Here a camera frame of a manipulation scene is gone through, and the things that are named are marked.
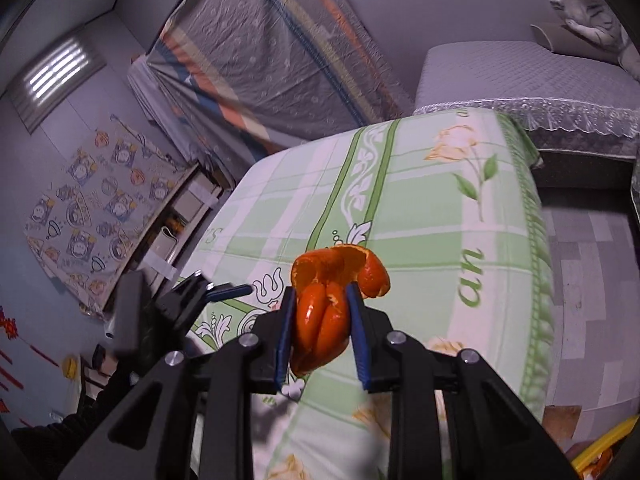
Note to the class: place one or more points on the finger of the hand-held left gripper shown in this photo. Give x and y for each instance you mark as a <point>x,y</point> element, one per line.
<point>232,291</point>
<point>185,290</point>

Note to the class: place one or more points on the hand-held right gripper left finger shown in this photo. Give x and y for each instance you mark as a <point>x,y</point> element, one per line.
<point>285,345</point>

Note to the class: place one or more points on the person's left forearm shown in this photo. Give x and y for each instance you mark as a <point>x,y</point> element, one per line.
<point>75,425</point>

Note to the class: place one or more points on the yellow toy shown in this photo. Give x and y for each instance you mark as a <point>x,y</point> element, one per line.
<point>70,366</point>

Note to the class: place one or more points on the wooden shelf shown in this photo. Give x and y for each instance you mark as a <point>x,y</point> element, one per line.
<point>170,230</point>

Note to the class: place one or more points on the red wall decoration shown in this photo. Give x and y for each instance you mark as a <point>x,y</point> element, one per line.
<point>7,350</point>

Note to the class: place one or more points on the grey cloth cover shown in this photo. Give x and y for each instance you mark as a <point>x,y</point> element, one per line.
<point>160,105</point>

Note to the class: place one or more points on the grey lace furniture cover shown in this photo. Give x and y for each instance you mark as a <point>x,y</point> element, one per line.
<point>636,200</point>

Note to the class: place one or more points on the tiger plush in plastic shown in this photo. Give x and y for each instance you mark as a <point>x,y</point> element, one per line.
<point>590,10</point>

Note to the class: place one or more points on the yellow rimmed bin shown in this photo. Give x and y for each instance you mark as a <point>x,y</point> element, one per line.
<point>607,442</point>

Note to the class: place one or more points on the striped plastic sheet cover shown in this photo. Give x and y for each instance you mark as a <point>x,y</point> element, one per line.
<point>270,45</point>

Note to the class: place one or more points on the green floral blanket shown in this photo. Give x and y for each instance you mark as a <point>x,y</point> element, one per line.
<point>415,240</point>

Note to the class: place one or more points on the grey green pillow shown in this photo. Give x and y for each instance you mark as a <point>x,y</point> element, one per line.
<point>631,62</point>

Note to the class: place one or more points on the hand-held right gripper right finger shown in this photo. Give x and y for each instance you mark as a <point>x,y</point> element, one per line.
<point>359,340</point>

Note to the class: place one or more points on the window blind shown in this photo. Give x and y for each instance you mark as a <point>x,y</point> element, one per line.
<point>52,77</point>

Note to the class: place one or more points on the olive bolster cushion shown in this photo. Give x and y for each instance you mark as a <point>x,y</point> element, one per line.
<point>555,37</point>

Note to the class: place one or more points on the grey quilted sofa bed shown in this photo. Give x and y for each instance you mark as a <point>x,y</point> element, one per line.
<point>525,80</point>

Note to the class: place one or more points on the orange peel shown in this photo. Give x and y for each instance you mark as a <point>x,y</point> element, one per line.
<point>320,315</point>

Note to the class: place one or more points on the cartoon printed cloth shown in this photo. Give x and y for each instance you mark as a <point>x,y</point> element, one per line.
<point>95,210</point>

